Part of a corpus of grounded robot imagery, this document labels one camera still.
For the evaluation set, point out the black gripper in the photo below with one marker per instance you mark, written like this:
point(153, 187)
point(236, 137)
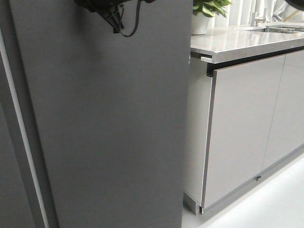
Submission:
point(111, 11)

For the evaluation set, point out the dark grey fridge door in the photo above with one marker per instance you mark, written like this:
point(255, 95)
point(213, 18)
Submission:
point(110, 110)

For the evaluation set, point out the grey left cabinet door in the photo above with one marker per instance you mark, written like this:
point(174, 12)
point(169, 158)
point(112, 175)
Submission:
point(243, 105)

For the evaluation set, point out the grey cabinet door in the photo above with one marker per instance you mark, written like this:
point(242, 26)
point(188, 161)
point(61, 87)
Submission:
point(287, 127)
point(243, 105)

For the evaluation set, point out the grey right cabinet door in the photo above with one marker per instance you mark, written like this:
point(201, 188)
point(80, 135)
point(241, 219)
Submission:
point(287, 127)

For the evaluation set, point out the green potted plant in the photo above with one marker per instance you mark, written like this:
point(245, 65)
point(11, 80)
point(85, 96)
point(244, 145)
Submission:
point(203, 11)

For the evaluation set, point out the grey stone countertop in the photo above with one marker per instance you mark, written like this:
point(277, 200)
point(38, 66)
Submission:
point(223, 44)

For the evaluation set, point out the steel faucet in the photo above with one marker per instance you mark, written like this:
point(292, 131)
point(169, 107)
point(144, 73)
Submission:
point(258, 15)

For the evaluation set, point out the steel kitchen sink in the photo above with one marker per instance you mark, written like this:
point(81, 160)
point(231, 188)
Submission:
point(282, 29)

